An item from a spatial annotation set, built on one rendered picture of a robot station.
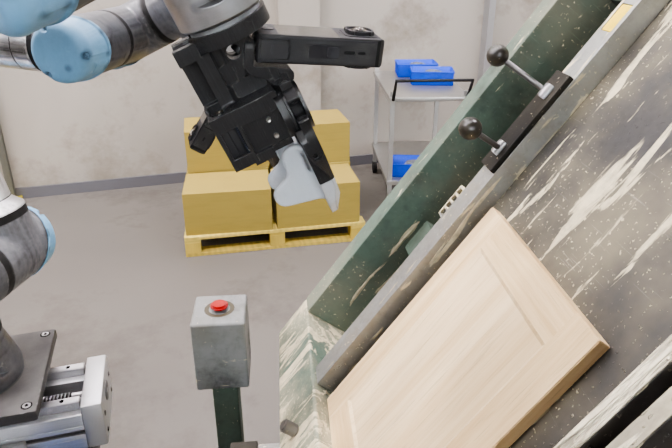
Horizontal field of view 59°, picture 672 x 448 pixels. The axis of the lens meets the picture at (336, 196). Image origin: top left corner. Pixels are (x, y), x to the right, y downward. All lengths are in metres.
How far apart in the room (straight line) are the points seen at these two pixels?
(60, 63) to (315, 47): 0.36
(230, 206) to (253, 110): 2.99
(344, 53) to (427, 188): 0.81
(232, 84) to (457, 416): 0.56
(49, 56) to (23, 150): 3.95
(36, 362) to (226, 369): 0.44
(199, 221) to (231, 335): 2.20
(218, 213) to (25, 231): 2.43
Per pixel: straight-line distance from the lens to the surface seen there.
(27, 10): 0.43
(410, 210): 1.32
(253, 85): 0.53
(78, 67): 0.77
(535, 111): 1.07
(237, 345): 1.40
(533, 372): 0.81
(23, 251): 1.14
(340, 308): 1.42
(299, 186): 0.56
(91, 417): 1.15
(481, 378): 0.88
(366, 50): 0.53
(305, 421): 1.19
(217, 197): 3.48
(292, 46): 0.52
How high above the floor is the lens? 1.70
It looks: 23 degrees down
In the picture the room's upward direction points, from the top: straight up
